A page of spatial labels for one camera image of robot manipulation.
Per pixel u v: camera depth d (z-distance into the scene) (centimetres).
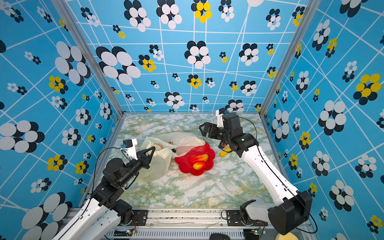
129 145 61
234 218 73
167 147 75
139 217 74
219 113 67
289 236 67
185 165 90
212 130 64
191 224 72
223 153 96
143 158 61
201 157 91
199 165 88
